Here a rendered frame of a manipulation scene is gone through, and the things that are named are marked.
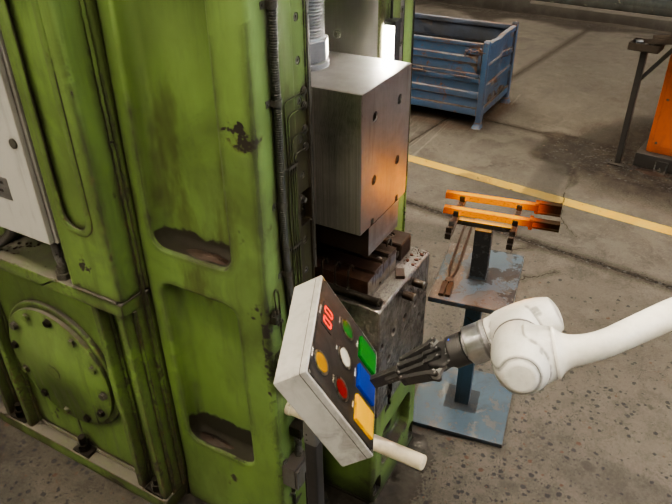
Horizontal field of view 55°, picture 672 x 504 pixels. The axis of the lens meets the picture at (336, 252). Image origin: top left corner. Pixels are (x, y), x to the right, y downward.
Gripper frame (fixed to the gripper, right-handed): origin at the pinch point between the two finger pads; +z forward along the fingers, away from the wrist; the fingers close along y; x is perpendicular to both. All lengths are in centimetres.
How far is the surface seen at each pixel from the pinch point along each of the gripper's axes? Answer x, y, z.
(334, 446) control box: 1.3, -17.0, 11.6
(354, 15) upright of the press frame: 59, 87, -20
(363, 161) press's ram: 34, 42, -11
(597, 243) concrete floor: -154, 232, -59
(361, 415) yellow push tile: 1.9, -11.5, 4.8
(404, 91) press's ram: 39, 64, -26
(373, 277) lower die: -3.1, 48.7, 6.5
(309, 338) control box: 22.6, -6.7, 6.0
